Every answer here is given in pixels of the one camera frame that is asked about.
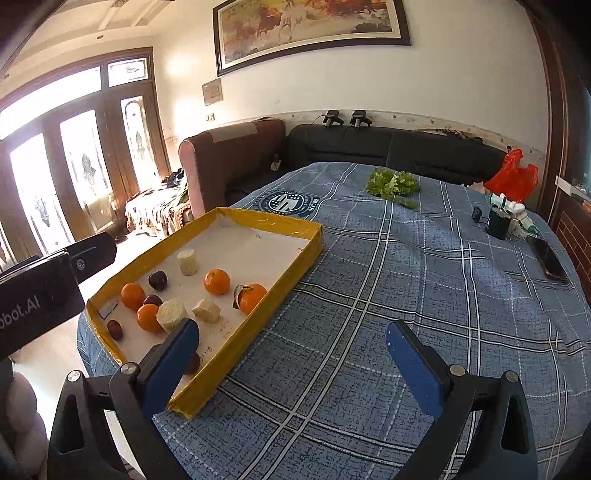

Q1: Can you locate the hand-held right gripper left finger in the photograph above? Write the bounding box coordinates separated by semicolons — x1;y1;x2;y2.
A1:
46;318;201;480

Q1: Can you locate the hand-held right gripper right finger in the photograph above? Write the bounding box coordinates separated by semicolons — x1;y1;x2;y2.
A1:
385;320;541;480

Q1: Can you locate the cheese cube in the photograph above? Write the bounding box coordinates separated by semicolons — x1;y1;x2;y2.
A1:
191;298;222;323
156;299;189;332

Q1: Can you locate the pale banana piece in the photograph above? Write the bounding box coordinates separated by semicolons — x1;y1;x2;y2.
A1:
177;249;199;277

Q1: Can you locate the orange with green leaf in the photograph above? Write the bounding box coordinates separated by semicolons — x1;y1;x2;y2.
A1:
232;283;269;315

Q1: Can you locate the yellow-edged cardboard tray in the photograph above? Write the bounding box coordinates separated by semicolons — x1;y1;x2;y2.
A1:
85;207;324;420

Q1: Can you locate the person's left hand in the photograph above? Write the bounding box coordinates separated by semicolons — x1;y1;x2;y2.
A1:
0;364;49;480

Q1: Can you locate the blue plaid tablecloth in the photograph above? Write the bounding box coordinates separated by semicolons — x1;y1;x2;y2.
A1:
76;161;591;480

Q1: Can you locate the wooden glass-panel door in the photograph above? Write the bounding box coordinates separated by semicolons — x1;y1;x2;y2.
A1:
0;134;61;264
58;108;116;232
117;95;162;185

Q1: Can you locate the patterned sofa cover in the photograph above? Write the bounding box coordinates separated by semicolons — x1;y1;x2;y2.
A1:
124;185;195;238

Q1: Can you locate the black smartphone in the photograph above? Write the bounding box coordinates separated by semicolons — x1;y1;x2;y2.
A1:
526;235;570;283

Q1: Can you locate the green lettuce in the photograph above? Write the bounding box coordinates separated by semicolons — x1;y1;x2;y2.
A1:
366;168;422;209

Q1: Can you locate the white plastic object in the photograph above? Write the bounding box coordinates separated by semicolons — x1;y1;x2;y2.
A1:
489;193;539;238

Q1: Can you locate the brown armchair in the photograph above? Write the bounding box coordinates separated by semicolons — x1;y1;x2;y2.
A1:
178;119;287;220

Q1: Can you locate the red plastic bag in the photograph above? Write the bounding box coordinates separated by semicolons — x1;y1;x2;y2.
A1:
484;148;539;204

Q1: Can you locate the black sofa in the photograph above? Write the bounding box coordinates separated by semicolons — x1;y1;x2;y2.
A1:
226;124;509;208

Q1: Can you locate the arched transom window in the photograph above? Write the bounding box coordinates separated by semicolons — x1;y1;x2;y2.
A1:
0;48;154;139

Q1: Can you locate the dark wooden cabinet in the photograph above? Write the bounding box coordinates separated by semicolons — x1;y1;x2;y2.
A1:
526;0;591;296

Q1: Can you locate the large framed painting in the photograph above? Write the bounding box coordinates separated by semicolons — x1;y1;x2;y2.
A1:
212;0;411;77

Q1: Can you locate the small framed wall plaque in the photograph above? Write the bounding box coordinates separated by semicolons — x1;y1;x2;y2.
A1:
202;78;223;106

